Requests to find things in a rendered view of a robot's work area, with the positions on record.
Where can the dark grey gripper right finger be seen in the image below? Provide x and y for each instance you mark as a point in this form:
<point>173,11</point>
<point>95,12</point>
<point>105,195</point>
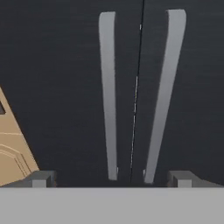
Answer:
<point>183,178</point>

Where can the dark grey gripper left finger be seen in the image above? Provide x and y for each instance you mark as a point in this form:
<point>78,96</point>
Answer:
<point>40,178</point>

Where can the black fridge door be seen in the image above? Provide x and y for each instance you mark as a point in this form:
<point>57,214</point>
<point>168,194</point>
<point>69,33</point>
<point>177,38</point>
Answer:
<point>52,87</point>
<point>201,87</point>

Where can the tan cupboard run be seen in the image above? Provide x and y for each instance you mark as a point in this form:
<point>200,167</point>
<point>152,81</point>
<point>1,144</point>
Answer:
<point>13,148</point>

